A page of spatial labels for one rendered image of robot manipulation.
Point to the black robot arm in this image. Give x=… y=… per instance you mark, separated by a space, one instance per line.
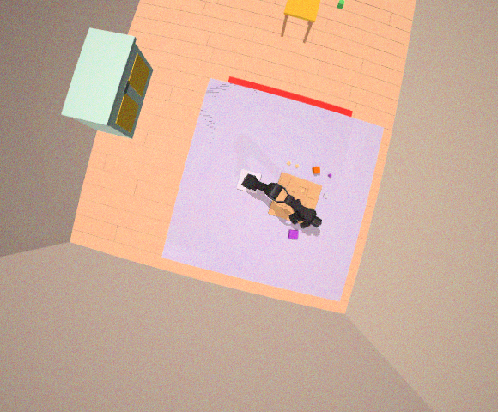
x=273 y=190

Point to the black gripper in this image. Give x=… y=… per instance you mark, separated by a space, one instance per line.
x=303 y=224

